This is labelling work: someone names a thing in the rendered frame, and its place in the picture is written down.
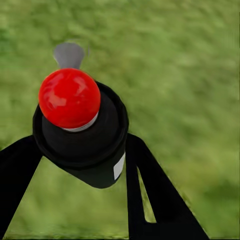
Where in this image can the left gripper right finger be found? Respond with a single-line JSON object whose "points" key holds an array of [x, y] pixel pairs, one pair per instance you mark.
{"points": [[174, 220]]}

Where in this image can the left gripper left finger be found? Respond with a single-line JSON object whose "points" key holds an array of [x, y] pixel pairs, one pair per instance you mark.
{"points": [[18, 163]]}

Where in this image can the pesticide atomizer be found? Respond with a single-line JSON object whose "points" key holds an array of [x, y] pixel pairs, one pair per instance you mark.
{"points": [[80, 125]]}

